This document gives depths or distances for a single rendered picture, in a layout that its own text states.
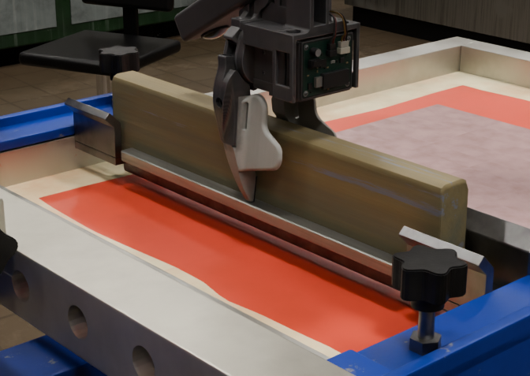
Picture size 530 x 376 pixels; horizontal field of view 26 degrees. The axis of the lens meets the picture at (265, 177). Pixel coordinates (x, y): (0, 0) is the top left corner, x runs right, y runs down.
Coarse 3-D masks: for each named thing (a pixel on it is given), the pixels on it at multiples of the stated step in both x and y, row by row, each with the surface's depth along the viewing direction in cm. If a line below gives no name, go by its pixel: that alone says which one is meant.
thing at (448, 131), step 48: (432, 96) 139; (480, 96) 139; (384, 144) 121; (432, 144) 121; (480, 144) 121; (528, 144) 121; (96, 192) 108; (144, 192) 108; (144, 240) 97; (192, 240) 97; (240, 240) 97
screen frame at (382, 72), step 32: (384, 64) 140; (416, 64) 145; (448, 64) 149; (480, 64) 148; (512, 64) 144; (352, 96) 138; (0, 160) 108; (32, 160) 110; (64, 160) 113; (96, 160) 116; (192, 288) 80; (256, 320) 75; (320, 352) 71
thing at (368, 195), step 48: (144, 96) 104; (192, 96) 101; (144, 144) 106; (192, 144) 100; (288, 144) 90; (336, 144) 88; (288, 192) 92; (336, 192) 87; (384, 192) 83; (432, 192) 80; (384, 240) 85
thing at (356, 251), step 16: (128, 160) 106; (144, 160) 104; (160, 160) 104; (160, 176) 103; (176, 176) 101; (192, 176) 100; (208, 192) 98; (224, 192) 96; (240, 192) 96; (240, 208) 95; (256, 208) 93; (272, 208) 93; (272, 224) 92; (288, 224) 91; (304, 224) 90; (320, 240) 88; (336, 240) 87; (352, 240) 87; (352, 256) 86; (368, 256) 84; (384, 256) 84; (384, 272) 83
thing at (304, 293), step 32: (512, 160) 117; (480, 192) 108; (512, 192) 108; (224, 256) 94; (256, 256) 94; (288, 256) 94; (320, 256) 94; (224, 288) 88; (256, 288) 88; (288, 288) 88; (320, 288) 88; (352, 288) 88; (384, 288) 88; (288, 320) 83; (320, 320) 83; (352, 320) 83; (384, 320) 83; (416, 320) 83
